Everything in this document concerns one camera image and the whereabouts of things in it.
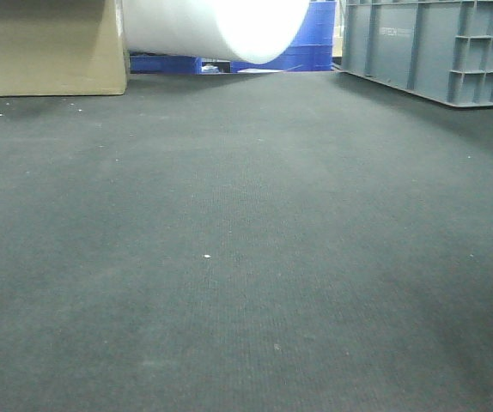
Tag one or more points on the blue plastic crates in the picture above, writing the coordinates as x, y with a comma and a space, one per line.
310, 50

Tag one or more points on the white foam roll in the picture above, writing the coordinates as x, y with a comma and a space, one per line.
249, 31

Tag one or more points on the grey plastic crate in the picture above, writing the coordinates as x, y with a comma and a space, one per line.
438, 50

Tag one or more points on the tan cardboard box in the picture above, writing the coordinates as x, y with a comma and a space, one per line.
62, 48

